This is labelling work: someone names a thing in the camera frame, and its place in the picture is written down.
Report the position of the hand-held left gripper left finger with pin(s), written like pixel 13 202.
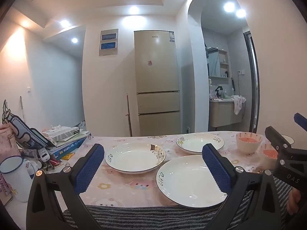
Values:
pixel 89 170

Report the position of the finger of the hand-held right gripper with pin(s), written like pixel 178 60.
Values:
pixel 273 136
pixel 301 121

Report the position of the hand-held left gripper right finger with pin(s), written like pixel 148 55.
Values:
pixel 215 170

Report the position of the pink-rimmed white bowl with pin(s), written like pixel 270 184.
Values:
pixel 267 159
pixel 248 147

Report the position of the white plate with black rim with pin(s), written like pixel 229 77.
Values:
pixel 134 158
pixel 187 184
pixel 194 143

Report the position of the person's right hand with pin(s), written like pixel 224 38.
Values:
pixel 293 201

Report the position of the pink printed tablecloth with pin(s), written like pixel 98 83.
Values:
pixel 115 184

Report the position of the blue book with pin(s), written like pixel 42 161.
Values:
pixel 67 149

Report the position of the green notebook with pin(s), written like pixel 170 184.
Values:
pixel 75 137

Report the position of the small white device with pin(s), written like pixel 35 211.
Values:
pixel 44 154

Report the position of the white towel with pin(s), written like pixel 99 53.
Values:
pixel 238 103

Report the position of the beige vanity cabinet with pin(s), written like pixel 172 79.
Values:
pixel 220 113

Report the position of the dark-framed glass door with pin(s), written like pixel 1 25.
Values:
pixel 254 81

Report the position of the hanging dark brush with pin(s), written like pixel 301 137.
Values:
pixel 232 85

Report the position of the black faucet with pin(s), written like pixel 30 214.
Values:
pixel 218 91

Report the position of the white enamel mug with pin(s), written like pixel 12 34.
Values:
pixel 14 179

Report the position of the grey striped cloth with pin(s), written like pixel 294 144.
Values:
pixel 156 218

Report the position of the blue cartoon bag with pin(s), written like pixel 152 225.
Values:
pixel 21 131

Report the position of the pink bag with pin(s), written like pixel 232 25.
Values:
pixel 8 140

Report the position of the mirror cabinet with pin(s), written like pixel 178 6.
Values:
pixel 215 62

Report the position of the beige refrigerator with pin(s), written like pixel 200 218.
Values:
pixel 156 76

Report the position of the pink fridge sticker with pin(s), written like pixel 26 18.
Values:
pixel 150 63

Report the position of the round ceiling light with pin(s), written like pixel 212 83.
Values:
pixel 74 40
pixel 64 23
pixel 25 23
pixel 229 6
pixel 240 13
pixel 134 10

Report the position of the fridge energy label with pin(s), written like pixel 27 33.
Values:
pixel 171 37

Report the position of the grey wall panel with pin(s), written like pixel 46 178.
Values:
pixel 108 43

